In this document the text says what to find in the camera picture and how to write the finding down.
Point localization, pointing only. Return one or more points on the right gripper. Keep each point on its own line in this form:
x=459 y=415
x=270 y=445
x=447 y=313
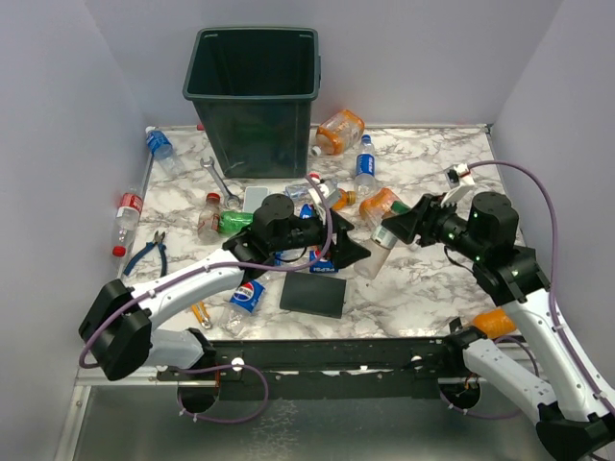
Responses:
x=406 y=226

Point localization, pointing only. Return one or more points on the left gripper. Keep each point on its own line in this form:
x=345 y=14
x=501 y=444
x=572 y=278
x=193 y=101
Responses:
x=347 y=251

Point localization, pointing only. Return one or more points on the pepsi bottle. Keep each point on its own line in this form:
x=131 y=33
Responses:
x=320 y=265
x=241 y=309
x=306 y=211

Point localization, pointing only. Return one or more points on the brown tea bottle green cap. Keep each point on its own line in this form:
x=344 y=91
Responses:
x=381 y=241

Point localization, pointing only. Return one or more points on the small orange juice bottle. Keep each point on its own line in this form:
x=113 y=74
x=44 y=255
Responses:
x=347 y=198

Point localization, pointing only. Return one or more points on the crushed orange tea bottle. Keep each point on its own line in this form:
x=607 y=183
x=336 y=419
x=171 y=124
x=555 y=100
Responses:
x=372 y=209

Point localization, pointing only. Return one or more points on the blue label water bottle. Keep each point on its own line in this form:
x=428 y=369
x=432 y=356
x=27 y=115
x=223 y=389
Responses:
x=365 y=181

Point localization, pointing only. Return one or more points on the clear crushed water bottle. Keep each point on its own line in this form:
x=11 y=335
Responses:
x=297 y=191

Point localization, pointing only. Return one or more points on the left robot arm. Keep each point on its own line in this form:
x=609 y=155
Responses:
x=123 y=328

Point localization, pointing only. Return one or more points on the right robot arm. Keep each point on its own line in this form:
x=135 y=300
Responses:
x=572 y=408

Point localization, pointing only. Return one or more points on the dark green bin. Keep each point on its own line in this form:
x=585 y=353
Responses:
x=252 y=89

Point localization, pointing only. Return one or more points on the black flat box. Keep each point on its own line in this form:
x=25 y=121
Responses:
x=313 y=294

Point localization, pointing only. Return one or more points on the white smartphone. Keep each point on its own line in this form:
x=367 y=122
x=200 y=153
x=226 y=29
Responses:
x=253 y=198

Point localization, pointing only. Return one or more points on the large orange jar bottle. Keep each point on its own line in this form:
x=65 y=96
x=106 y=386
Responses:
x=339 y=133

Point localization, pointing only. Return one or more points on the green crushed bottle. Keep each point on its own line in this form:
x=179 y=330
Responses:
x=232 y=222

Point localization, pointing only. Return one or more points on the steel wrench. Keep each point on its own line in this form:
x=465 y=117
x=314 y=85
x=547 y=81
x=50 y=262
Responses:
x=230 y=200

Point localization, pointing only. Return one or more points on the orange object by right base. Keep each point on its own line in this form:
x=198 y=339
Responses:
x=494 y=323

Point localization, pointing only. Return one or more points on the small red cap bottle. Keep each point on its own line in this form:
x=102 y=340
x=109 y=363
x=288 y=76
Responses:
x=208 y=221

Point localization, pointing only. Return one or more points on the yellow utility knife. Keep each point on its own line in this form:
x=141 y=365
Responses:
x=202 y=316

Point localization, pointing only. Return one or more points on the blue water bottle far left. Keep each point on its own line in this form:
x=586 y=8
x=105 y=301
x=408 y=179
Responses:
x=163 y=152

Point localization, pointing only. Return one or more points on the red cola bottle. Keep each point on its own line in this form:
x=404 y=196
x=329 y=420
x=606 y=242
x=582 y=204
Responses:
x=125 y=222

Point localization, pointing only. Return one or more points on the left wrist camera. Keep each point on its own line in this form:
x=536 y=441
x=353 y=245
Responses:
x=324 y=193

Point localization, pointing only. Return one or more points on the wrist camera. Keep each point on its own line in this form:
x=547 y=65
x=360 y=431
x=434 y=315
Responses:
x=460 y=181
x=324 y=193

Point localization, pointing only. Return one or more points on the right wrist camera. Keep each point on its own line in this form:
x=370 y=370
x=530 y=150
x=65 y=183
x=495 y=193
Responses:
x=460 y=181

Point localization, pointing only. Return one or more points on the black mounting rail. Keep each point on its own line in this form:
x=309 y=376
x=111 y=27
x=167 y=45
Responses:
x=326 y=369

